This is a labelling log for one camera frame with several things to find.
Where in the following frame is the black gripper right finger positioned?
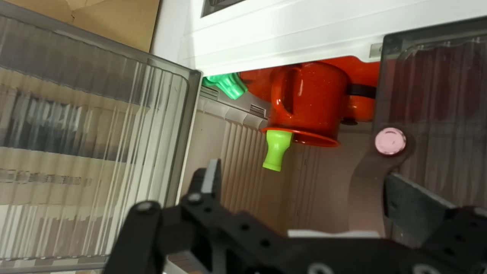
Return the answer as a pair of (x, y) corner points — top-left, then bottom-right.
(381, 172), (447, 247)

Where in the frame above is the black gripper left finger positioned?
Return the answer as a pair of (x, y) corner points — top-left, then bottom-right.
(191, 157), (225, 204)

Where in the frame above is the pink-tipped cabinet door handle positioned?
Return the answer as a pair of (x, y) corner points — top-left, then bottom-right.
(346, 127), (409, 236)

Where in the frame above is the orange plastic cup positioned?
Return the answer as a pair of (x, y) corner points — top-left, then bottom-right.
(263, 60), (352, 149)

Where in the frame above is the smoked ribbed cabinet door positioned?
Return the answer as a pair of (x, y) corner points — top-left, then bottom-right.
(0, 9), (202, 268)
(199, 0), (246, 18)

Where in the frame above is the white three-tier plastic cabinet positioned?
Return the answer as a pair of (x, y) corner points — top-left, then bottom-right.
(150, 0), (487, 238)

